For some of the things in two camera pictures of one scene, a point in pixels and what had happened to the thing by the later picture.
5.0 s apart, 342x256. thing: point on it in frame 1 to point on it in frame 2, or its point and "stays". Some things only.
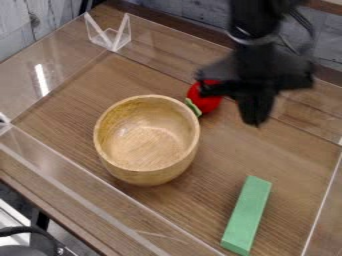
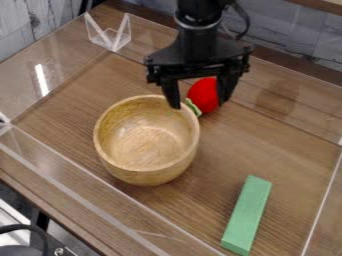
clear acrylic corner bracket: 112,38 stays
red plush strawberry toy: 200,103 stays
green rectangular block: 248,215 stays
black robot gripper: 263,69 to 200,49
